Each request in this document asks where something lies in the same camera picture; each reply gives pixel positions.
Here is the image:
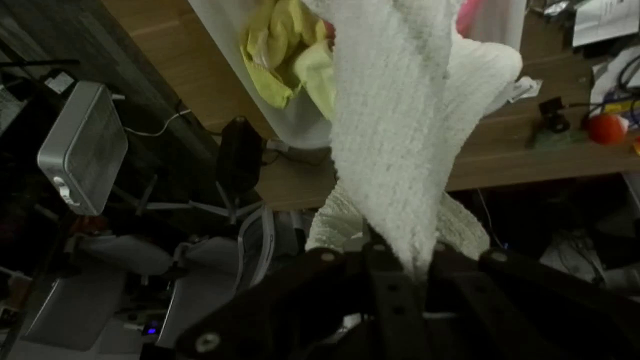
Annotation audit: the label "pink cloth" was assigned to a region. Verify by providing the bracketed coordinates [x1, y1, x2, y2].
[456, 0, 485, 37]

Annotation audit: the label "white fuzzy cloth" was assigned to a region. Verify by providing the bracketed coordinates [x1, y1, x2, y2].
[303, 0, 524, 277]

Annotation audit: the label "black clip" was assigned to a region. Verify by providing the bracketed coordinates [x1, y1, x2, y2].
[539, 98, 571, 134]

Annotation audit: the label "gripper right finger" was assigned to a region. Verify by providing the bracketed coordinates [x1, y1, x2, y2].
[425, 245, 640, 360]

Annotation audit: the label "yellow cloth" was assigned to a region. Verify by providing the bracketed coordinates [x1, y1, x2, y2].
[240, 0, 337, 121]

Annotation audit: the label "silver metal box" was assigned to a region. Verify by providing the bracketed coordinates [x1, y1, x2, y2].
[37, 81, 129, 217]

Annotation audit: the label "white cable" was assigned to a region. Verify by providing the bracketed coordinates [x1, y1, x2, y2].
[124, 109, 193, 138]

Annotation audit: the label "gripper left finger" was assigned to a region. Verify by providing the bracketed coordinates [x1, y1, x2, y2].
[176, 242, 426, 360]

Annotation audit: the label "orange ball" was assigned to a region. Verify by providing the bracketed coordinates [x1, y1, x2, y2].
[587, 114, 629, 146]

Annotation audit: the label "translucent plastic box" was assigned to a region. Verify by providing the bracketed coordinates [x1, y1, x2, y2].
[187, 0, 528, 150]

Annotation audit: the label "office chair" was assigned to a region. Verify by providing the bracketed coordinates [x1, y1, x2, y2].
[20, 116, 321, 351]

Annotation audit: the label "black cable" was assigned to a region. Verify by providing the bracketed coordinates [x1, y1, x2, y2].
[564, 56, 640, 109]

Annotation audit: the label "white paper sheets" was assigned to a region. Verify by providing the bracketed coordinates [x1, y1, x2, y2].
[572, 0, 640, 48]

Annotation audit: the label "white plastic bag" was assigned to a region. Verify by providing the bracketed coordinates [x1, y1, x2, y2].
[590, 47, 640, 117]

